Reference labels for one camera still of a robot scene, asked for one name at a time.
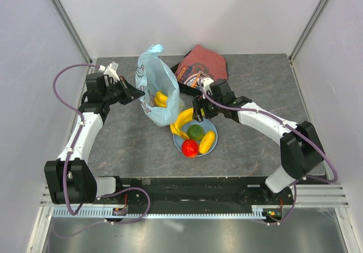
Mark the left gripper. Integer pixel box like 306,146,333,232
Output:
102,76,145,106

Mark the yellow banana bunch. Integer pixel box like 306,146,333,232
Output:
154,91,168,108
170,108,194,140

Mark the blue plate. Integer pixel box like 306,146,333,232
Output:
172,119,218,157

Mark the green mango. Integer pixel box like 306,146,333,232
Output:
187,124,205,141

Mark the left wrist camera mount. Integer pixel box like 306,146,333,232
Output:
99,61,120,82

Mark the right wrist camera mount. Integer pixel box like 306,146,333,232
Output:
198,77,214,92

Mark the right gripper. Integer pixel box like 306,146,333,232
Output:
192,92,223,123

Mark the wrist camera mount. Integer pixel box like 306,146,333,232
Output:
99,61,120,82
198,77,214,92

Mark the folded red t-shirt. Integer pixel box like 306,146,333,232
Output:
173,44,229,91

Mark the red apple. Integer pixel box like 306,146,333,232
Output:
181,140,199,158

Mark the purple cable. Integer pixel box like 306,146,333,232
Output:
53,64,100,216
198,78,339,185

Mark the white cable duct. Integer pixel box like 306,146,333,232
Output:
52,206,283,220

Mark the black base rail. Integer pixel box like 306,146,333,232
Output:
115,176,293,210

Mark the light blue plastic bag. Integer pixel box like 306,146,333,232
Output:
135,44,185,127

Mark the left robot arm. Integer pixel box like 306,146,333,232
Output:
44,72,145,204

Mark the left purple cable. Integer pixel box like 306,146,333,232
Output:
53,64,100,216

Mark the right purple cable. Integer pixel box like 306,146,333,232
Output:
198,78,339,185

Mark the yellow mango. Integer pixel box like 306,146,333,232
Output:
199,131,216,154

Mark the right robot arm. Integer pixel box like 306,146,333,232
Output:
193,78,325,204

